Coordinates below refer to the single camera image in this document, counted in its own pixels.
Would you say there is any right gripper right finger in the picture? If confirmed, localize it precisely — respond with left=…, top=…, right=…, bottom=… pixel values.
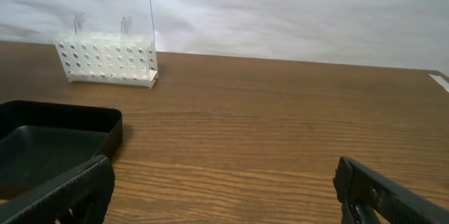
left=333, top=156, right=449, bottom=224

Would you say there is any white test tube rack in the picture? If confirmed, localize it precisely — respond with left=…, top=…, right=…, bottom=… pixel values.
left=53, top=31, right=159, bottom=88

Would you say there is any black tray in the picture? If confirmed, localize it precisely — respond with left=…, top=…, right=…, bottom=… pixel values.
left=0, top=100, right=123, bottom=200

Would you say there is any clear test tube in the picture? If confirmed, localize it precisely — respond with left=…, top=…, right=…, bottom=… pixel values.
left=121, top=15, right=133, bottom=39
left=73, top=13, right=86, bottom=35

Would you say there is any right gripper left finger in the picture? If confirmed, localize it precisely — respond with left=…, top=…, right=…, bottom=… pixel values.
left=0, top=154, right=116, bottom=224

